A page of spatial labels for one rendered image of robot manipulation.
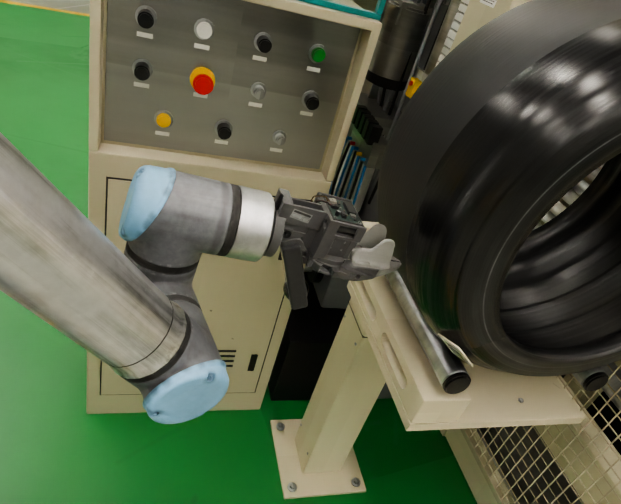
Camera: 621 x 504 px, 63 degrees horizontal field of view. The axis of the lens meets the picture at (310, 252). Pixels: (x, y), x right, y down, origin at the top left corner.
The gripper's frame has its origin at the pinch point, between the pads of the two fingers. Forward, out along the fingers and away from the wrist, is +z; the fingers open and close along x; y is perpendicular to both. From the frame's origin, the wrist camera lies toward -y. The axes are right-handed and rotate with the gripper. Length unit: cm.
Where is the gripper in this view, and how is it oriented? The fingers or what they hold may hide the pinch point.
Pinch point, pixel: (390, 266)
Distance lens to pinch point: 73.9
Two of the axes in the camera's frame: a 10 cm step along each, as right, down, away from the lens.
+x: -2.1, -6.0, 7.7
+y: 3.7, -7.8, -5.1
